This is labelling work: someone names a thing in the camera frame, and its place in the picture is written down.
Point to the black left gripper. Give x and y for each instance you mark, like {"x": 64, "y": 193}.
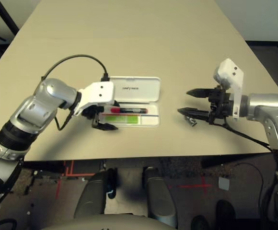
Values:
{"x": 93, "y": 112}

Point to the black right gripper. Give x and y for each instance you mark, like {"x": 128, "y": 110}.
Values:
{"x": 220, "y": 105}

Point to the green highlighter pen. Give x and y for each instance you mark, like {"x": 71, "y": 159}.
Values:
{"x": 122, "y": 119}

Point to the red and black marker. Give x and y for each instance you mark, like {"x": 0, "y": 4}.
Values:
{"x": 129, "y": 110}

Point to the small silver black clip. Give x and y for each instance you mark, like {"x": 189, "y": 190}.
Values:
{"x": 191, "y": 122}

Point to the white plastic pencil case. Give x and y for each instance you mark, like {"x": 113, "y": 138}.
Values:
{"x": 143, "y": 88}

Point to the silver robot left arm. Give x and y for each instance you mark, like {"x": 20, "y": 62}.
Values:
{"x": 45, "y": 103}

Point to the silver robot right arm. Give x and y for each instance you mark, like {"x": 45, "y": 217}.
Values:
{"x": 266, "y": 105}

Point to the red floor tape lines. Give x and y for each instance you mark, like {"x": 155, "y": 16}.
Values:
{"x": 81, "y": 174}

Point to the red floor tape cross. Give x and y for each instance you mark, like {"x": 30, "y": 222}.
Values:
{"x": 204, "y": 185}

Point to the grey robot left leg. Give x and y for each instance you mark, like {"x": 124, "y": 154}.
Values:
{"x": 91, "y": 196}

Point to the grey robot leg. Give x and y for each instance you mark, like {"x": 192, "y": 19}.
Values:
{"x": 91, "y": 196}
{"x": 160, "y": 196}

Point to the grey square floor patch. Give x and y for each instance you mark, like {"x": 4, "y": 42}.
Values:
{"x": 224, "y": 183}

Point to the grey robot right leg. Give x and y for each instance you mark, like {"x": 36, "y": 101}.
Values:
{"x": 160, "y": 196}

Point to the grey robot torso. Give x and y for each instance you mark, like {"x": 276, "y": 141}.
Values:
{"x": 105, "y": 224}

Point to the black shoe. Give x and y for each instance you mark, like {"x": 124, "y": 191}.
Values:
{"x": 226, "y": 213}
{"x": 201, "y": 223}

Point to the black framed side table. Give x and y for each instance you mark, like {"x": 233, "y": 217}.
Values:
{"x": 7, "y": 15}

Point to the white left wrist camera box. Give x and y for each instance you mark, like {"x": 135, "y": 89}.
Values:
{"x": 98, "y": 91}

